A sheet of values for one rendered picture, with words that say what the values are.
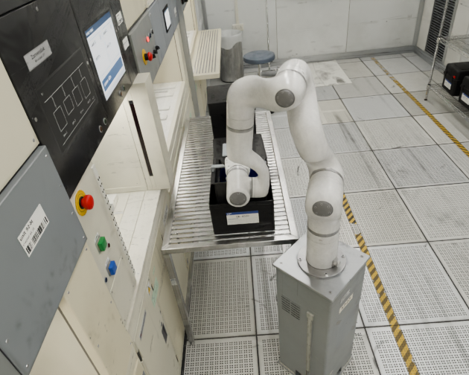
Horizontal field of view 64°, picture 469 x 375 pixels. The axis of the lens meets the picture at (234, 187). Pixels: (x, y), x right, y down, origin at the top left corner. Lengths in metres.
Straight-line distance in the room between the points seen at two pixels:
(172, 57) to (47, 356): 2.38
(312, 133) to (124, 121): 0.85
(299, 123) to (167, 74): 2.08
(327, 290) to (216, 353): 0.94
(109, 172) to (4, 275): 1.16
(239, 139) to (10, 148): 0.68
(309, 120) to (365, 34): 4.95
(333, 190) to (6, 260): 0.90
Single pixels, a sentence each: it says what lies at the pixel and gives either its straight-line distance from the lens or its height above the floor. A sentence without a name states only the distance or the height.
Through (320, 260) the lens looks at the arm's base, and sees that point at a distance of 1.49.
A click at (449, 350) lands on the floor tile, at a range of 2.38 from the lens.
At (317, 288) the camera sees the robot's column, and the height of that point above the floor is 0.76.
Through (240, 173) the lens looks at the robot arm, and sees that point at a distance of 1.40.
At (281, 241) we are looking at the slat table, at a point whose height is 0.75.
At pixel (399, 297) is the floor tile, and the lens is 2.50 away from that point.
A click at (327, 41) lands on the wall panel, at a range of 5.94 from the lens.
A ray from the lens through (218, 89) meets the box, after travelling 2.47.
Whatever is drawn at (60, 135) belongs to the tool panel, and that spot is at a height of 1.54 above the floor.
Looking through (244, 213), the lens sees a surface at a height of 0.88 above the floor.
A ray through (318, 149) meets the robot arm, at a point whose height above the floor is 1.30.
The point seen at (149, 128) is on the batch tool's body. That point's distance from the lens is 1.68.
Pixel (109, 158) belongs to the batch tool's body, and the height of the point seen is 1.07.
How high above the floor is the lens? 1.92
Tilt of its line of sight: 36 degrees down
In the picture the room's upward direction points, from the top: 7 degrees counter-clockwise
